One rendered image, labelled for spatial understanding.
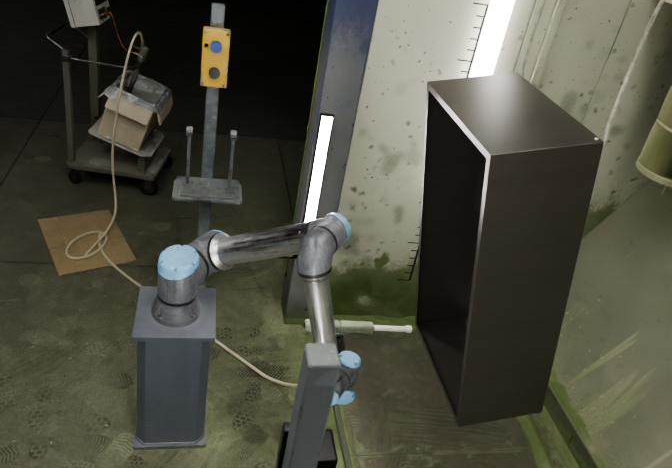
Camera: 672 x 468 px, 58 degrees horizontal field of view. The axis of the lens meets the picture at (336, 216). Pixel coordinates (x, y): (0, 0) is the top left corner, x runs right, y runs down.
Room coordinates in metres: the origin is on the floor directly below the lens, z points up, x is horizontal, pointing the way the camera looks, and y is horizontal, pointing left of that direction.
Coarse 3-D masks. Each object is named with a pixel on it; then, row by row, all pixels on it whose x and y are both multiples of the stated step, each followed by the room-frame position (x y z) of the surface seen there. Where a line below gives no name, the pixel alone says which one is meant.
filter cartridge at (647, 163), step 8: (664, 104) 2.76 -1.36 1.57; (664, 112) 2.73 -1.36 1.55; (656, 120) 2.79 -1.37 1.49; (664, 120) 2.71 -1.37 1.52; (656, 128) 2.74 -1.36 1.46; (664, 128) 2.68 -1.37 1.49; (648, 136) 2.80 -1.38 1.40; (656, 136) 2.71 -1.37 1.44; (664, 136) 2.67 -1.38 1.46; (648, 144) 2.74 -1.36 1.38; (656, 144) 2.68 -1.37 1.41; (664, 144) 2.66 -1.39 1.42; (648, 152) 2.72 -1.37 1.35; (656, 152) 2.67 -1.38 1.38; (664, 152) 2.64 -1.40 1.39; (640, 160) 2.75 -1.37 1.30; (648, 160) 2.69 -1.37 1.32; (656, 160) 2.66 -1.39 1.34; (664, 160) 2.63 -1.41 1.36; (640, 168) 2.71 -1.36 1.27; (648, 168) 2.67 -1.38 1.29; (656, 168) 2.65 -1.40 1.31; (664, 168) 2.63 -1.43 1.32; (648, 176) 2.65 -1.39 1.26; (656, 176) 2.62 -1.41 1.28; (664, 176) 2.62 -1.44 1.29; (664, 184) 2.60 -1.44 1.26; (664, 192) 2.73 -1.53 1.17
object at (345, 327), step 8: (336, 320) 2.06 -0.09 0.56; (304, 328) 2.00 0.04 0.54; (336, 328) 2.02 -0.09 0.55; (344, 328) 2.03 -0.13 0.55; (352, 328) 2.04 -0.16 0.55; (360, 328) 2.05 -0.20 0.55; (368, 328) 2.06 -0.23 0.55; (376, 328) 2.08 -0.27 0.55; (384, 328) 2.09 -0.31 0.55; (392, 328) 2.10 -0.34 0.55; (400, 328) 2.11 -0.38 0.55; (408, 328) 2.11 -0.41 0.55
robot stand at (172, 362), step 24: (144, 288) 1.93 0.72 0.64; (144, 312) 1.79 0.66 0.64; (144, 336) 1.66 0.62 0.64; (168, 336) 1.69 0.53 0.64; (192, 336) 1.71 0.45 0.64; (144, 360) 1.67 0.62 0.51; (168, 360) 1.69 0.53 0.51; (192, 360) 1.72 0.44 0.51; (144, 384) 1.67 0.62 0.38; (168, 384) 1.69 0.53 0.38; (192, 384) 1.72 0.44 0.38; (144, 408) 1.67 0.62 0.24; (168, 408) 1.70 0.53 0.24; (192, 408) 1.72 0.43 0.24; (144, 432) 1.67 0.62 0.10; (168, 432) 1.70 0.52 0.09; (192, 432) 1.72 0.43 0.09
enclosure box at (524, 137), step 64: (448, 128) 2.23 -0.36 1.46; (512, 128) 1.79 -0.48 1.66; (576, 128) 1.80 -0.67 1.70; (448, 192) 2.25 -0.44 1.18; (512, 192) 1.65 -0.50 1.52; (576, 192) 1.70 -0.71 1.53; (448, 256) 2.28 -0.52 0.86; (512, 256) 1.67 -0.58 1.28; (576, 256) 1.73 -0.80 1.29; (448, 320) 2.30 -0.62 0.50; (512, 320) 1.70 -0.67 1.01; (448, 384) 1.90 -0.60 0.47; (512, 384) 1.73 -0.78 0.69
